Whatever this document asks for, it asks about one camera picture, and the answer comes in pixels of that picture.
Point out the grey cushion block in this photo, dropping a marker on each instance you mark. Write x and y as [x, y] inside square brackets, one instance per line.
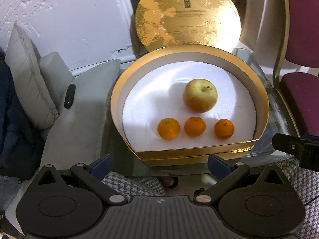
[54, 72]

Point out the black oval remote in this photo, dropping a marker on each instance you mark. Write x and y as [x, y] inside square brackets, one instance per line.
[69, 95]

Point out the grey sofa armrest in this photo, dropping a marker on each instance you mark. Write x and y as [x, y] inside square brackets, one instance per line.
[79, 124]

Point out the gold round box lid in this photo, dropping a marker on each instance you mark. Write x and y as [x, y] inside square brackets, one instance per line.
[187, 15]

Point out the white foam insert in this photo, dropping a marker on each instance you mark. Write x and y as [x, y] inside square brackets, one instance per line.
[149, 99]

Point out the small orange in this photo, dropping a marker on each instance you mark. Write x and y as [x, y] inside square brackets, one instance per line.
[195, 126]
[168, 129]
[224, 129]

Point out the dark blue jacket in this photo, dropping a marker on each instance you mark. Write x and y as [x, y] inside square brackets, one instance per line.
[17, 129]

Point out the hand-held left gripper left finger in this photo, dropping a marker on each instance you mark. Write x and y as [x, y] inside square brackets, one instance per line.
[100, 166]

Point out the yellow-green apple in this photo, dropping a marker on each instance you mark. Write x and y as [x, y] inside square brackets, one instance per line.
[200, 95]

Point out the glass desktop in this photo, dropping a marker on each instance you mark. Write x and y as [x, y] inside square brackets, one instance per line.
[189, 170]

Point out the purple upholstered chair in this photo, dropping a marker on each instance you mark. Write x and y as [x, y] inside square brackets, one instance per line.
[301, 92]

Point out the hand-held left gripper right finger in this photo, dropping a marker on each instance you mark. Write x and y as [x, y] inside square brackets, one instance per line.
[216, 166]

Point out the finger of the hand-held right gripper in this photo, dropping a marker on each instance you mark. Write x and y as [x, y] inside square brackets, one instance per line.
[311, 138]
[286, 144]

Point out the grey pillow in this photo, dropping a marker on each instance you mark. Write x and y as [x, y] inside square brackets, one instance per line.
[30, 79]

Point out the gold round gift box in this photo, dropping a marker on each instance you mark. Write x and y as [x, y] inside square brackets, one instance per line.
[189, 154]

